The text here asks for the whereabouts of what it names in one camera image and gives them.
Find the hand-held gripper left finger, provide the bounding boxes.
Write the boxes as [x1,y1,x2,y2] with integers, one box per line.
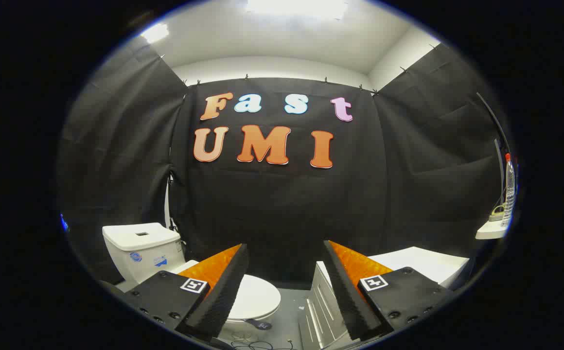
[125,243,249,342]

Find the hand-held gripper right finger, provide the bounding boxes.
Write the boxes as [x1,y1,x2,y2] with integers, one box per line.
[322,240,458,342]

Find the white toilet lid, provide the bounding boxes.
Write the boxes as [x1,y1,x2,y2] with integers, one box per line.
[173,260,282,322]

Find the white toilet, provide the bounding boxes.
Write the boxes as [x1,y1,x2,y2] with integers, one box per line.
[102,223,282,342]

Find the black stand pole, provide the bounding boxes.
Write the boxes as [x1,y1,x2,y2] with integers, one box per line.
[165,170,181,234]

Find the black backdrop cloth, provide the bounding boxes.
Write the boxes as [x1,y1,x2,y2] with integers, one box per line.
[58,38,504,287]

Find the clear water bottle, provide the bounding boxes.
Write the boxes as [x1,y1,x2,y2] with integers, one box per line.
[502,153,516,228]

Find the ceiling light panel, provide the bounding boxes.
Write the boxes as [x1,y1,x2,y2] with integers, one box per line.
[245,0,349,20]
[141,23,170,44]

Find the black floor cables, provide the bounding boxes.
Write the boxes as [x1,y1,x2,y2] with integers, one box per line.
[231,337,298,350]

